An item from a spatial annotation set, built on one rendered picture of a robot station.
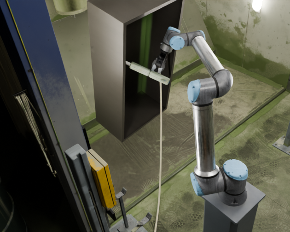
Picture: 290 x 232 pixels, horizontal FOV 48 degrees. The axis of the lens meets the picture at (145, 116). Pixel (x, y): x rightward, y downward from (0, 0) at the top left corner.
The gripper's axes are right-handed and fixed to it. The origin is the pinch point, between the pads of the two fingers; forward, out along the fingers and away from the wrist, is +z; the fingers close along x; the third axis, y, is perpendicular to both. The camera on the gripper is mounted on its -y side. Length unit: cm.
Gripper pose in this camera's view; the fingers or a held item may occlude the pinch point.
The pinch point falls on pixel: (153, 75)
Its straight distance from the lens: 242.1
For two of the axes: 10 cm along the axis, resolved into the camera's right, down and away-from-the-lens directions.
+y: 1.9, -4.0, 9.0
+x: -9.1, -4.2, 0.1
